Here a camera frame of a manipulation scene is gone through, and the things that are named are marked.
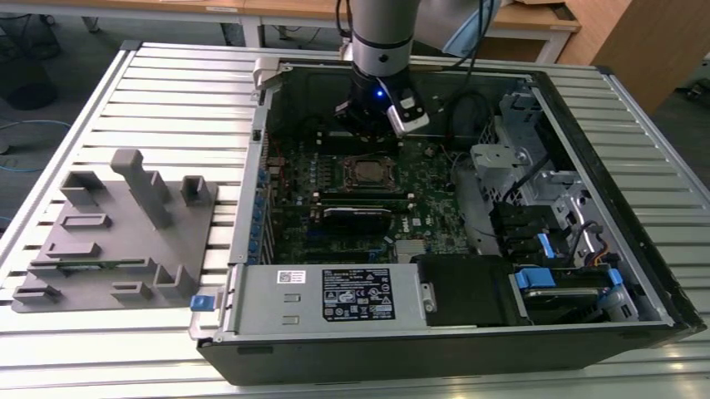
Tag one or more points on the grey power supply unit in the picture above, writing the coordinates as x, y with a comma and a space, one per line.
261, 307

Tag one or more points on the wooden desk white frame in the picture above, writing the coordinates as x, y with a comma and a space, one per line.
533, 21
139, 4

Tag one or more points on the blue disk bay clip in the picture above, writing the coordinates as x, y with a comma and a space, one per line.
546, 245

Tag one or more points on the green RAM stick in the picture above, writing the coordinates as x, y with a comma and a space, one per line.
366, 203
111, 262

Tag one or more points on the black PC case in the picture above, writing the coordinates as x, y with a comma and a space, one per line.
443, 361

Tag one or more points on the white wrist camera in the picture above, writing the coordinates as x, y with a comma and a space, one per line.
410, 120

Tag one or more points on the black plastic shroud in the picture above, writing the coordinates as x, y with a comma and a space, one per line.
471, 291

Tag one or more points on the black office chair base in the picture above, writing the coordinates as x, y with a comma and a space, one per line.
700, 89

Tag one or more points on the silver topped CPU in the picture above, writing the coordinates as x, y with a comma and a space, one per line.
370, 170

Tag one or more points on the wooden cabinet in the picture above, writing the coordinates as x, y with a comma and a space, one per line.
654, 41

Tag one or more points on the hard disk blue carrier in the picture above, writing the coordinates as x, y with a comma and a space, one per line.
535, 278

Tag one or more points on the silver chipset heat sink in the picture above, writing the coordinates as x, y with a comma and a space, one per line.
411, 247

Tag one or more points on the CPU socket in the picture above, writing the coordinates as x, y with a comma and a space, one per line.
371, 190

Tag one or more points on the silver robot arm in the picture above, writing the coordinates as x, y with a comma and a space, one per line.
379, 37

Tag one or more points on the grey parts rack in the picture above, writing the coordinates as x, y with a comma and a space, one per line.
127, 232

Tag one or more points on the silver disk bay bracket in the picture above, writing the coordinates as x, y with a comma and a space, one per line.
497, 158

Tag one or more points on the green motherboard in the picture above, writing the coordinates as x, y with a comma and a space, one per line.
438, 208

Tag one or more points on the blue case latch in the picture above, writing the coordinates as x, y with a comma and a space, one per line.
202, 303

